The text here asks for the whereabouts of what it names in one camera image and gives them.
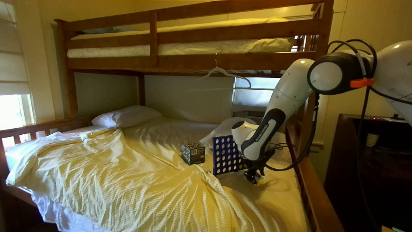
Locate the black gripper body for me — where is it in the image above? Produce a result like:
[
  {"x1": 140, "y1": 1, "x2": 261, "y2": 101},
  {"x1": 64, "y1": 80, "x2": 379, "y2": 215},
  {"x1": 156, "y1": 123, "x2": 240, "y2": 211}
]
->
[{"x1": 245, "y1": 147, "x2": 277, "y2": 174}]

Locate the large white pillow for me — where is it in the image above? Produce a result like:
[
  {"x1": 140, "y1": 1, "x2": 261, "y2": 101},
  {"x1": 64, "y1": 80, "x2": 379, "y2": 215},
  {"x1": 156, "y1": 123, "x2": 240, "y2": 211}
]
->
[{"x1": 199, "y1": 116, "x2": 259, "y2": 150}]

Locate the black white patterned box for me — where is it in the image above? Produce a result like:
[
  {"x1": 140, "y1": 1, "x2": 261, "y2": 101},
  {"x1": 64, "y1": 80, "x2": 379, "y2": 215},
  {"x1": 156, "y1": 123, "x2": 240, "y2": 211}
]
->
[{"x1": 179, "y1": 141, "x2": 206, "y2": 166}]

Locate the white clothes hanger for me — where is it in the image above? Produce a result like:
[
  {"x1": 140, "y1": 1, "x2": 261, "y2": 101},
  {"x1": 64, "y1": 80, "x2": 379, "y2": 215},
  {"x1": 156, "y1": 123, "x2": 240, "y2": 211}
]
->
[{"x1": 201, "y1": 53, "x2": 254, "y2": 89}]

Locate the dark wooden dresser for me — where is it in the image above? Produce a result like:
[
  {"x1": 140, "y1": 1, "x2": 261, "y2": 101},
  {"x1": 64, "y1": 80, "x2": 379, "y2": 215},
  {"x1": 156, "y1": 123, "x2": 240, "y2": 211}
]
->
[{"x1": 324, "y1": 114, "x2": 412, "y2": 232}]

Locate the white cup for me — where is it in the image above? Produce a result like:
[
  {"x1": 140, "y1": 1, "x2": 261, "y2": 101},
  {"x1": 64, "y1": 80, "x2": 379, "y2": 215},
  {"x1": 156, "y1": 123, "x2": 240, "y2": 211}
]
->
[{"x1": 366, "y1": 133, "x2": 382, "y2": 150}]

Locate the yellow bed sheet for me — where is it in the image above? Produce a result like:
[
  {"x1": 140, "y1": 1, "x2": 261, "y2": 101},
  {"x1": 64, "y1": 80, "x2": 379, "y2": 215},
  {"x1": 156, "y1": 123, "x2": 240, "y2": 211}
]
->
[{"x1": 4, "y1": 117, "x2": 311, "y2": 232}]

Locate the bunk mattress with pale sheet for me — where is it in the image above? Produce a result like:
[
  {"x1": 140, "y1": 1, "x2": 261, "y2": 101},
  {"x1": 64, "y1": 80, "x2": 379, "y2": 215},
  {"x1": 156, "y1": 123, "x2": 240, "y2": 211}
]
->
[{"x1": 66, "y1": 17, "x2": 298, "y2": 59}]

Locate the flat white pillow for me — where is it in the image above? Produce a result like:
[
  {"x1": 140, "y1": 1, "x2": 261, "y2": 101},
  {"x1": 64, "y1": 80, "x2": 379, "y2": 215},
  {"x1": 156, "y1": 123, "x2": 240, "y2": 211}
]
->
[{"x1": 91, "y1": 104, "x2": 165, "y2": 130}]

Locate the white window blind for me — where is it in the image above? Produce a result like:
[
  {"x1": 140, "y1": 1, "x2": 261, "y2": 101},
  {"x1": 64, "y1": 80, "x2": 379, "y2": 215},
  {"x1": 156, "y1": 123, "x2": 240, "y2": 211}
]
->
[{"x1": 0, "y1": 0, "x2": 33, "y2": 97}]

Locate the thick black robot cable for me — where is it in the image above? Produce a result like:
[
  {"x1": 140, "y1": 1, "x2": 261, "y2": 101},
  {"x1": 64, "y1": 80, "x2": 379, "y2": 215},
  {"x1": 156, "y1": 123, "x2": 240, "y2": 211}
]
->
[{"x1": 263, "y1": 92, "x2": 321, "y2": 173}]

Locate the long black hanging cable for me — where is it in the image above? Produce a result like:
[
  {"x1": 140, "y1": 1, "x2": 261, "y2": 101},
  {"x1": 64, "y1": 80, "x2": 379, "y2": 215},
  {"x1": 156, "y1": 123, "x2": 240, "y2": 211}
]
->
[{"x1": 326, "y1": 37, "x2": 412, "y2": 230}]

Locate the wooden bunk bed frame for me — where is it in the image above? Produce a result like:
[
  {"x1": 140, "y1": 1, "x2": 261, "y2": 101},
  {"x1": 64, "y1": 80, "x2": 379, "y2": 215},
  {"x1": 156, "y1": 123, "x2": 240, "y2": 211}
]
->
[{"x1": 0, "y1": 0, "x2": 346, "y2": 232}]

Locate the orange cable clip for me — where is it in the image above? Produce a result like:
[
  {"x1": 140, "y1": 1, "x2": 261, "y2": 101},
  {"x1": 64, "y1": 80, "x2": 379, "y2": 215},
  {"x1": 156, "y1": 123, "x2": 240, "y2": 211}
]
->
[{"x1": 349, "y1": 76, "x2": 376, "y2": 90}]

